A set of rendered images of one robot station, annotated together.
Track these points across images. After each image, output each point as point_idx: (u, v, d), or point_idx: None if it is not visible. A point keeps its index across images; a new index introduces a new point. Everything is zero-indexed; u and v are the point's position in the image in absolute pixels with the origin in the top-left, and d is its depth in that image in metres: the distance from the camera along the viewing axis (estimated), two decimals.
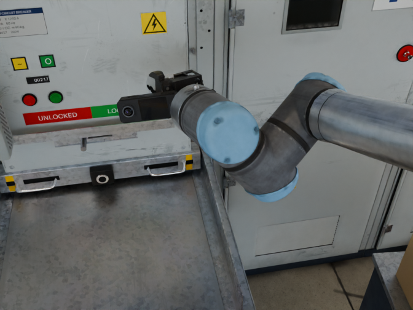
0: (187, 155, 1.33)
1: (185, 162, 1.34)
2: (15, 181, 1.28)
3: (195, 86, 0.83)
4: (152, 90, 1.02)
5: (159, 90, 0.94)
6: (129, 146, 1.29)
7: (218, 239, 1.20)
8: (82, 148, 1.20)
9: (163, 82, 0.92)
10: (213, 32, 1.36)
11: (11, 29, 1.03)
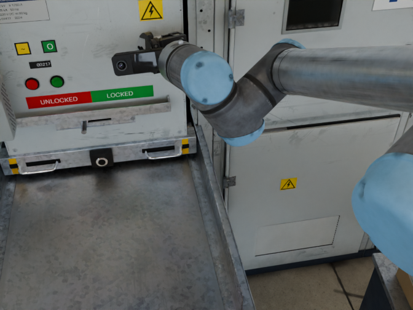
0: (184, 139, 1.38)
1: (181, 146, 1.39)
2: (18, 164, 1.33)
3: (179, 41, 0.96)
4: (142, 50, 1.15)
5: (149, 48, 1.07)
6: (127, 130, 1.34)
7: (218, 239, 1.20)
8: (82, 131, 1.25)
9: (152, 40, 1.05)
10: (213, 32, 1.36)
11: (15, 15, 1.08)
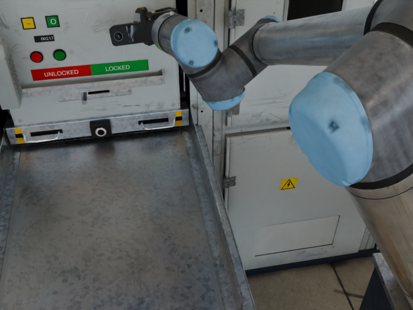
0: (177, 111, 1.49)
1: (174, 118, 1.50)
2: (23, 134, 1.43)
3: (170, 12, 1.06)
4: None
5: (143, 21, 1.17)
6: (125, 102, 1.44)
7: (218, 239, 1.20)
8: (83, 101, 1.35)
9: (146, 14, 1.15)
10: None
11: None
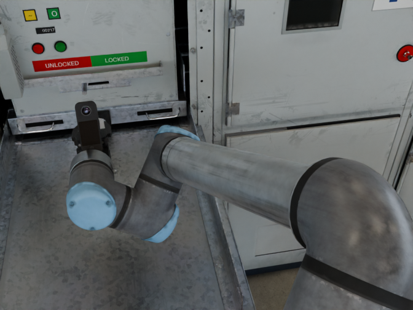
0: None
1: (178, 108, 1.54)
2: (18, 125, 1.47)
3: (115, 171, 1.02)
4: None
5: None
6: (123, 93, 1.48)
7: (218, 239, 1.20)
8: (83, 92, 1.39)
9: (107, 138, 1.10)
10: (213, 32, 1.36)
11: None
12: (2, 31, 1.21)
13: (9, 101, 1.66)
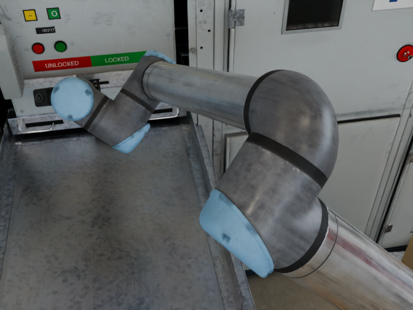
0: None
1: (178, 108, 1.54)
2: (18, 125, 1.47)
3: (72, 75, 1.16)
4: None
5: None
6: None
7: None
8: None
9: None
10: (213, 32, 1.36)
11: None
12: (2, 31, 1.21)
13: (9, 101, 1.66)
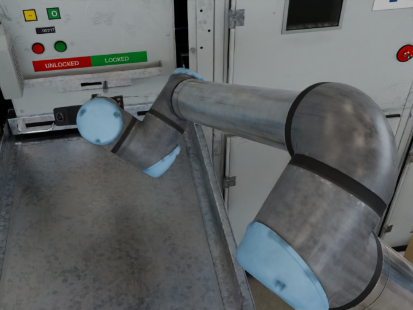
0: None
1: None
2: (18, 125, 1.47)
3: (97, 94, 1.09)
4: None
5: None
6: (123, 93, 1.48)
7: (218, 239, 1.20)
8: (104, 90, 1.40)
9: (91, 99, 1.20)
10: (213, 32, 1.36)
11: None
12: (2, 31, 1.21)
13: (9, 101, 1.66)
